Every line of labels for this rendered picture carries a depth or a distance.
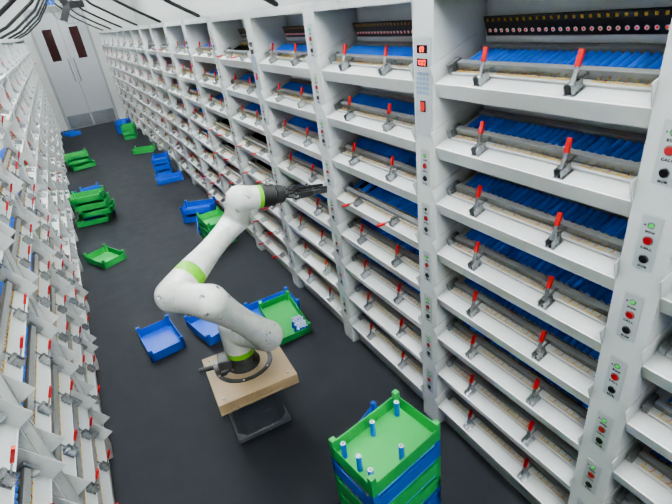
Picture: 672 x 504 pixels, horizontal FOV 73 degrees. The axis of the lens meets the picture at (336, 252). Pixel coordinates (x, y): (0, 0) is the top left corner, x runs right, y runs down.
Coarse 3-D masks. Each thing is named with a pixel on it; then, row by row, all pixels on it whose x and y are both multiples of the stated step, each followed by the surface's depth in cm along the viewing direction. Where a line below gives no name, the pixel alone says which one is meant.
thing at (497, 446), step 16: (448, 400) 195; (464, 400) 190; (448, 416) 191; (464, 416) 187; (480, 416) 182; (464, 432) 185; (480, 432) 180; (496, 432) 175; (480, 448) 179; (496, 448) 173; (512, 448) 171; (512, 464) 167; (528, 464) 165; (528, 480) 161; (544, 480) 159; (544, 496) 156; (560, 496) 153
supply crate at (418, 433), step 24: (384, 408) 158; (408, 408) 156; (360, 432) 153; (384, 432) 153; (408, 432) 152; (432, 432) 145; (336, 456) 144; (384, 456) 145; (408, 456) 138; (360, 480) 136; (384, 480) 134
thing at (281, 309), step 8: (280, 296) 281; (288, 296) 283; (264, 304) 278; (272, 304) 282; (280, 304) 283; (288, 304) 283; (296, 304) 277; (264, 312) 278; (272, 312) 278; (280, 312) 278; (288, 312) 278; (296, 312) 278; (280, 320) 274; (288, 320) 274; (288, 328) 269; (304, 328) 263; (288, 336) 259; (296, 336) 264; (280, 344) 260
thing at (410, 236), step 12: (348, 180) 214; (360, 180) 217; (336, 192) 213; (360, 216) 202; (372, 216) 191; (384, 216) 188; (384, 228) 187; (396, 228) 179; (408, 228) 176; (408, 240) 173
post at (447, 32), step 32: (416, 0) 127; (448, 0) 124; (480, 0) 130; (416, 32) 132; (448, 32) 128; (480, 32) 134; (416, 128) 146; (416, 160) 152; (448, 224) 157; (448, 352) 185
